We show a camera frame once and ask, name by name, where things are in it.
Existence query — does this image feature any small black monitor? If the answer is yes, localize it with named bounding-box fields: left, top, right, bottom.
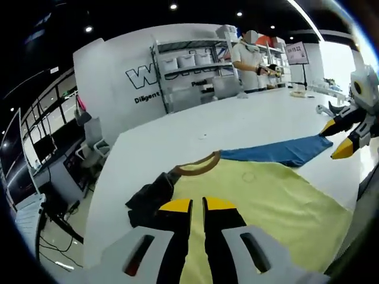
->
left=31, top=136, right=57, bottom=155

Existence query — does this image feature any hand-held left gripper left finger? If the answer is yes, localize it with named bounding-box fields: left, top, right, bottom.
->
left=100, top=198, right=194, bottom=284

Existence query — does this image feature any large curved monitor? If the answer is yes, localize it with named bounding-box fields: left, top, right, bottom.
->
left=1, top=108, right=41, bottom=208

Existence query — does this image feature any yellow blue grey garment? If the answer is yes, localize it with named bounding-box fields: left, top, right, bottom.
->
left=126, top=135, right=355, bottom=284

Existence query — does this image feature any spare white gripper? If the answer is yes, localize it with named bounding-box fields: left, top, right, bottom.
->
left=316, top=100, right=346, bottom=117

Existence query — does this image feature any tall white storage box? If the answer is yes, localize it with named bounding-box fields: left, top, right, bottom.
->
left=217, top=25, right=238, bottom=38

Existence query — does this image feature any white timer screen on stand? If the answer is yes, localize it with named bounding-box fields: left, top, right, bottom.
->
left=285, top=43, right=310, bottom=89

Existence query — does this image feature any large translucent storage box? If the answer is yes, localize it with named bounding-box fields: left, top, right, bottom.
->
left=213, top=76, right=238, bottom=100

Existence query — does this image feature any grey metal shelf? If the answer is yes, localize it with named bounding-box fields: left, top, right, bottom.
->
left=150, top=32, right=238, bottom=114

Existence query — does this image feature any white storage bin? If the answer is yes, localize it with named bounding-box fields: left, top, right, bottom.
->
left=178, top=54, right=197, bottom=69
left=161, top=57, right=179, bottom=72
left=195, top=53, right=213, bottom=67

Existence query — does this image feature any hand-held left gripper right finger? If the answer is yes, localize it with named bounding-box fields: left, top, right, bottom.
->
left=202, top=196, right=331, bottom=284

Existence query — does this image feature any white office chair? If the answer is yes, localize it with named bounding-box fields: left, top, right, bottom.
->
left=75, top=117, right=111, bottom=170

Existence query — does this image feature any pink and grey hanging bag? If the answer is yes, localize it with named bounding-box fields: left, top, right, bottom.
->
left=75, top=94, right=90, bottom=125

